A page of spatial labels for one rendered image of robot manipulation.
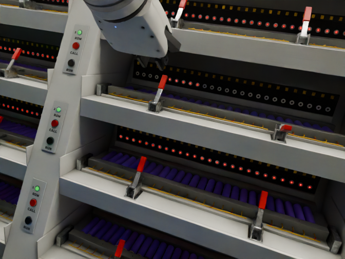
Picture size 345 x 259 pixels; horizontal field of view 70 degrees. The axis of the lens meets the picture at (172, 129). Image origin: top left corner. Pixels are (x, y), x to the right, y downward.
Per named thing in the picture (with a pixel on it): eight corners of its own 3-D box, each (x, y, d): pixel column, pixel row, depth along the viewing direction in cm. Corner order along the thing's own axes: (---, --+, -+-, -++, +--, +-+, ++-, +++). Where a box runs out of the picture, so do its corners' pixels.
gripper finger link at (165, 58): (149, 52, 42) (159, 71, 48) (167, 55, 41) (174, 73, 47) (154, 35, 43) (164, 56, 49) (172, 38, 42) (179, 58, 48)
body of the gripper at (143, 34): (72, 11, 32) (110, 56, 43) (144, 20, 30) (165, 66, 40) (92, -37, 34) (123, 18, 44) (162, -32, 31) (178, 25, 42)
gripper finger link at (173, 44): (139, 20, 35) (131, 36, 41) (187, 43, 38) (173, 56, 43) (142, 13, 36) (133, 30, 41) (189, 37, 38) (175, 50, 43)
